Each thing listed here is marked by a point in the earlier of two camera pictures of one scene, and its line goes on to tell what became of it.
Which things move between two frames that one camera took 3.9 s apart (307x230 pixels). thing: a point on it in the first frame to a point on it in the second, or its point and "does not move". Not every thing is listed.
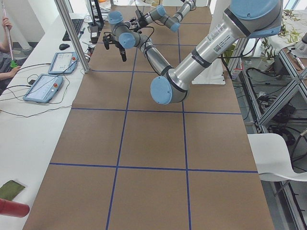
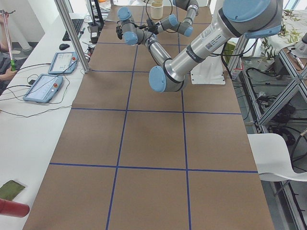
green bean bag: x=9 y=190 does not move
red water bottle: x=14 y=209 does not move
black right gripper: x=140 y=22 to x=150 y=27
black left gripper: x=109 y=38 to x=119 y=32
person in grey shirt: x=10 y=64 does not move
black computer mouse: x=63 y=46 does not move
